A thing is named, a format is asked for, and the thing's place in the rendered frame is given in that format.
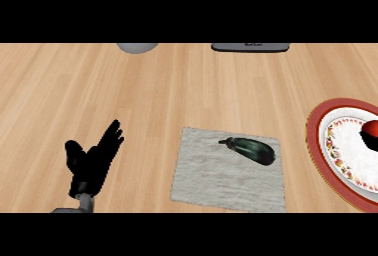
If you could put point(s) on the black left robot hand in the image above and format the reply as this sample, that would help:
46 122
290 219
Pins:
93 160

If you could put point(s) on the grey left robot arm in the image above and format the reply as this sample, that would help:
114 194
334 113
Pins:
81 204

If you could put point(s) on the grey cloth placemat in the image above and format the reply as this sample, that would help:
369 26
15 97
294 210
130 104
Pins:
226 180

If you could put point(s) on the red round placemat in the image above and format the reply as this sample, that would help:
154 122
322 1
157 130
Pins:
319 156

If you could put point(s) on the white floral-rimmed plate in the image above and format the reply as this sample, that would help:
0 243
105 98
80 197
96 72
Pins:
347 150

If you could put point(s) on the red tomato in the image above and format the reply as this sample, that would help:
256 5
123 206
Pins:
369 134

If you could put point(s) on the dark green eggplant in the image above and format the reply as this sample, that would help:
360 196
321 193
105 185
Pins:
253 150

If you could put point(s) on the grey rounded object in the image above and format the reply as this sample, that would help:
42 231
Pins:
138 47

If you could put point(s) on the dark grey flat appliance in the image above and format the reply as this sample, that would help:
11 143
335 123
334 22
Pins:
250 47

